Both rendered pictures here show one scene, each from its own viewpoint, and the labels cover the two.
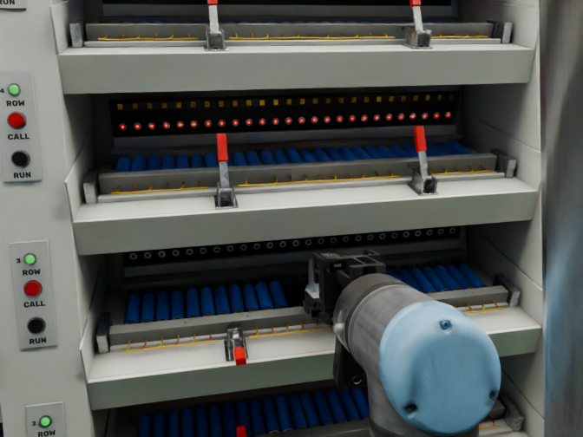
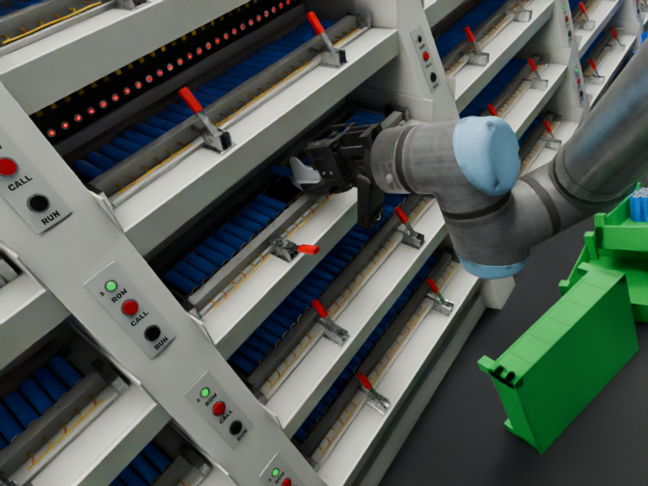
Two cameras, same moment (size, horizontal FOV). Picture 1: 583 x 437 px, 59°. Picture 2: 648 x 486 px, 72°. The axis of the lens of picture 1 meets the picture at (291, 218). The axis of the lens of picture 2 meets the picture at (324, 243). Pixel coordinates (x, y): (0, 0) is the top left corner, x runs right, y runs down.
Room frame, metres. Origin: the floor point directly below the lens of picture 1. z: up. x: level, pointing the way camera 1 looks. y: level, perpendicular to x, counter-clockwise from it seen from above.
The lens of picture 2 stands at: (0.05, 0.28, 0.84)
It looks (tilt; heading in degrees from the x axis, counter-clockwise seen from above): 27 degrees down; 337
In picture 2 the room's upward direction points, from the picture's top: 29 degrees counter-clockwise
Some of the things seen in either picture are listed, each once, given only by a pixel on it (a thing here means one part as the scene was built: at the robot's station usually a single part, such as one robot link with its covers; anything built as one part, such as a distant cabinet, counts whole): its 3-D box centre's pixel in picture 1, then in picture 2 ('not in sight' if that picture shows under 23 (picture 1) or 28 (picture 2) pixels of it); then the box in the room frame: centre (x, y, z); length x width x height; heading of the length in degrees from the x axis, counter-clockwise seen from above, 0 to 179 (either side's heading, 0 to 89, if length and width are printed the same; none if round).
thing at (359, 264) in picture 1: (353, 293); (354, 159); (0.59, -0.07, 0.61); 0.12 x 0.08 x 0.09; 11
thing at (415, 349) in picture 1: (416, 353); (458, 159); (0.43, -0.10, 0.60); 0.12 x 0.09 x 0.10; 11
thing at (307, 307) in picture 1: (321, 303); (323, 182); (0.65, -0.03, 0.59); 0.09 x 0.05 x 0.02; 15
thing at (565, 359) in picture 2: not in sight; (562, 355); (0.46, -0.21, 0.10); 0.30 x 0.08 x 0.20; 83
